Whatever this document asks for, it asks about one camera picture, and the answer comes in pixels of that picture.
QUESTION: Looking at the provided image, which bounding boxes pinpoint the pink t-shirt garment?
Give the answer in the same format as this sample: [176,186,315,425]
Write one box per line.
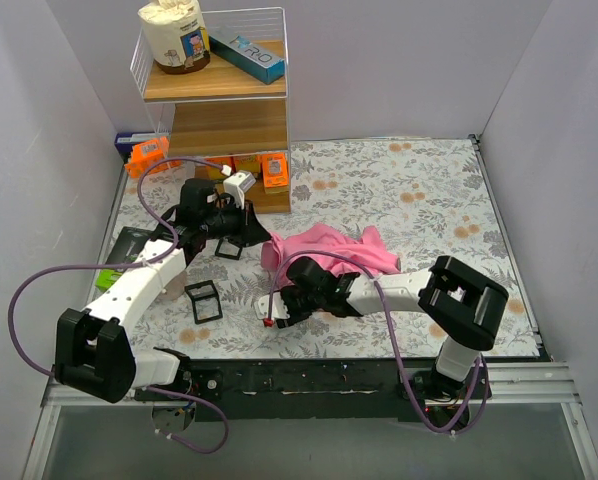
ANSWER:
[260,223,401,275]

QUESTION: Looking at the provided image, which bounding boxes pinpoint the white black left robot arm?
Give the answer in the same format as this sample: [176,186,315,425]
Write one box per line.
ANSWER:
[54,171,271,403]

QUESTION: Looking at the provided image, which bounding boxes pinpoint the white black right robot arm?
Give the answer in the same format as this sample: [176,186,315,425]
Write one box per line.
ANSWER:
[255,255,509,398]

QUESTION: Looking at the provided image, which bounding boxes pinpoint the black display case far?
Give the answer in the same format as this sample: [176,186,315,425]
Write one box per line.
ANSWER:
[214,239,243,261]

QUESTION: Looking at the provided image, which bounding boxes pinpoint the black display case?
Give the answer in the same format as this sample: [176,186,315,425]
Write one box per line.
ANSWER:
[214,239,243,261]
[184,280,223,325]

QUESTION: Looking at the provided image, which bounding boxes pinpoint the yellow green packet left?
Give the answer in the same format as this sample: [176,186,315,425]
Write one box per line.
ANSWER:
[206,156,231,180]

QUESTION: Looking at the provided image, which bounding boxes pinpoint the yellow green packet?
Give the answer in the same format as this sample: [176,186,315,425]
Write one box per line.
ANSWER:
[206,156,231,180]
[233,154,261,178]

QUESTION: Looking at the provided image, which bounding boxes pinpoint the yellow green packet middle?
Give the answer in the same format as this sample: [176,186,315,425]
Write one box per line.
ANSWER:
[233,154,261,178]

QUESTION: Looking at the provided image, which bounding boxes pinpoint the orange packet on shelf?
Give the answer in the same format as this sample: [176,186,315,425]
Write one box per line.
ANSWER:
[260,152,290,194]

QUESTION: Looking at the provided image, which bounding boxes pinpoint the black flat product box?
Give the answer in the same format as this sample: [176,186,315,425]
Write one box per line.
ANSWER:
[105,226,152,270]

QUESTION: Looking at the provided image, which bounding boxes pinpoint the orange box beside shelf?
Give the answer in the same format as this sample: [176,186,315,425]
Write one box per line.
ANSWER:
[124,136,169,179]

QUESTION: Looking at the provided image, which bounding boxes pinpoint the black display case near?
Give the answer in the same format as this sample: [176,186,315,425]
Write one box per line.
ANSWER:
[184,280,223,325]

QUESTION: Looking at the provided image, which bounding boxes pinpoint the pink toilet paper roll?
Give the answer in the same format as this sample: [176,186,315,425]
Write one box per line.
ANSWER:
[160,271,187,301]

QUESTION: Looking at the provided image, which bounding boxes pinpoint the dark blue flat box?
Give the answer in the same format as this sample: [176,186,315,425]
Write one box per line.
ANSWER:
[114,132,156,154]

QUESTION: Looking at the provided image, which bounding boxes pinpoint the green small box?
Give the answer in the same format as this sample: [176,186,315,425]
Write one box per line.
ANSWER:
[95,268,124,293]

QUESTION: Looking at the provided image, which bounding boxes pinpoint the floral patterned table mat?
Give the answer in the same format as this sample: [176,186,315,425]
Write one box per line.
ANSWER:
[130,138,540,359]

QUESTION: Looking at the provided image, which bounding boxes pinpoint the teal rectangular box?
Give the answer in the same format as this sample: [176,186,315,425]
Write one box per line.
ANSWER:
[209,28,286,85]

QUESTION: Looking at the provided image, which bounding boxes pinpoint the wrapped toilet paper roll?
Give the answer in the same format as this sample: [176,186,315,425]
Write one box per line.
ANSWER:
[138,0,211,75]

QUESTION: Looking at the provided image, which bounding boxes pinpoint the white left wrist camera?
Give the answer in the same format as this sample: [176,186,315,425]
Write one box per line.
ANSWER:
[223,171,256,209]

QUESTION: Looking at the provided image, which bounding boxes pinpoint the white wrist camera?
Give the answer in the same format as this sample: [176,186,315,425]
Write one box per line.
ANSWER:
[254,291,289,327]
[223,171,256,209]

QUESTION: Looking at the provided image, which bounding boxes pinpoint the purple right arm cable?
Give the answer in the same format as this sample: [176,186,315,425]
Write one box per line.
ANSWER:
[268,249,493,435]

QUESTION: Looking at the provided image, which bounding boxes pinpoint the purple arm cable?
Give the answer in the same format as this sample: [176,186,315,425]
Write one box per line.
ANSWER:
[8,157,230,455]
[268,249,493,435]

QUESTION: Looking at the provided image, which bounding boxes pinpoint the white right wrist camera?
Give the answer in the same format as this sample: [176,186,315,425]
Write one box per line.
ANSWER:
[254,291,289,327]

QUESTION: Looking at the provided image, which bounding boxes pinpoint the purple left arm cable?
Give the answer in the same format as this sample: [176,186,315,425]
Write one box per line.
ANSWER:
[8,157,230,455]

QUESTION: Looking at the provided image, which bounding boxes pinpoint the white wire wooden shelf rack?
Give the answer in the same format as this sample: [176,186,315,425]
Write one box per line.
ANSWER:
[130,7,291,214]

